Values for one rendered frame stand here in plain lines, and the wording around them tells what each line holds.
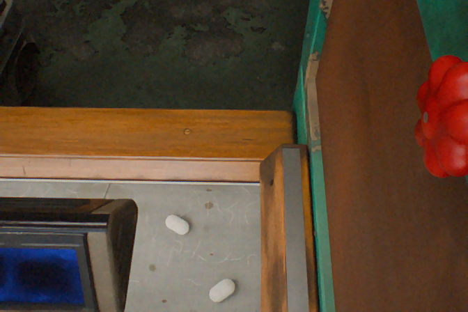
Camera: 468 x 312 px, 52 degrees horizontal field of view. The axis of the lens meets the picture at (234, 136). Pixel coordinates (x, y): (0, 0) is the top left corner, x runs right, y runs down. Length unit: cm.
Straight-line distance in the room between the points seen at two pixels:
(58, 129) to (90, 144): 6
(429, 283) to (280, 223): 31
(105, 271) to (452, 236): 20
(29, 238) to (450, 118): 24
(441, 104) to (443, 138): 1
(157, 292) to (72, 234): 37
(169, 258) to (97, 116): 25
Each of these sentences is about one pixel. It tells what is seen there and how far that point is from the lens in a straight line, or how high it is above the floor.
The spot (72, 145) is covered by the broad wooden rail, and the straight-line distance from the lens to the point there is 76.
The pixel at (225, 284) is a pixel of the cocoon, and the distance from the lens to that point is 64.
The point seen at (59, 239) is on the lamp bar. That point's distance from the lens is 31.
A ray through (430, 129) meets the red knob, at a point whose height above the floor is 124.
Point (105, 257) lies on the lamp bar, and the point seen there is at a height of 109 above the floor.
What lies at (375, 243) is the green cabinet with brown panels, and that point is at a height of 104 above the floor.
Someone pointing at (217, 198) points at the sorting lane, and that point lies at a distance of 70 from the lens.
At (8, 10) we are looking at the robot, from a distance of 167.
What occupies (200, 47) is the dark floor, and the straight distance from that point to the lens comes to 187.
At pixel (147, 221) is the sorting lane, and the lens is 70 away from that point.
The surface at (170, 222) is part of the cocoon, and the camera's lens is 67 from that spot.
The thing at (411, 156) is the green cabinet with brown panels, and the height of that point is 114.
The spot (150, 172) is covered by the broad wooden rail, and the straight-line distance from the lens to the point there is 72.
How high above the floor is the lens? 138
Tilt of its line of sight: 58 degrees down
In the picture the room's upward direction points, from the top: 1 degrees counter-clockwise
